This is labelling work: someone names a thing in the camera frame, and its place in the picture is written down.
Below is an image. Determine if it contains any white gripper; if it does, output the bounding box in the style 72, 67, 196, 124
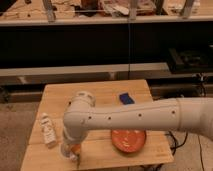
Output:
61, 136, 81, 168

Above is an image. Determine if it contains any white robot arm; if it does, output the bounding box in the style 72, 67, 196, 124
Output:
61, 91, 213, 160

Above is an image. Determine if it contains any blue ceramic cup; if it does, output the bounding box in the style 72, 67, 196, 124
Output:
119, 93, 134, 105

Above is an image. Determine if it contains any wooden table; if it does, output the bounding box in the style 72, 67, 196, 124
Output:
21, 80, 176, 171

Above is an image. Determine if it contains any white plastic bottle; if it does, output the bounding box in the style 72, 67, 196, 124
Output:
40, 113, 57, 148

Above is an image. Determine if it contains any orange plate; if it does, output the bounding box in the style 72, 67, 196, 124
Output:
111, 130, 146, 153

